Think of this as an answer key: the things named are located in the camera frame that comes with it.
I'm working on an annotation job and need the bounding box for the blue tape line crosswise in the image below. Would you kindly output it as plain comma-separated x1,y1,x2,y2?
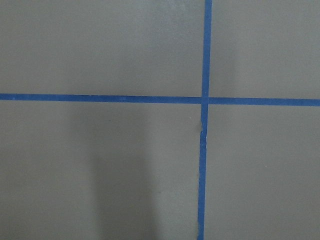
0,93,320,107

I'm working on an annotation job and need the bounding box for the blue tape line lengthwise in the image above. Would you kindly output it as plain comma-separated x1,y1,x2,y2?
197,0,213,240

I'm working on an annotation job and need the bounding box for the brown paper table cover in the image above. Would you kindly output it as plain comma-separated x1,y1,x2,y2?
0,0,320,240

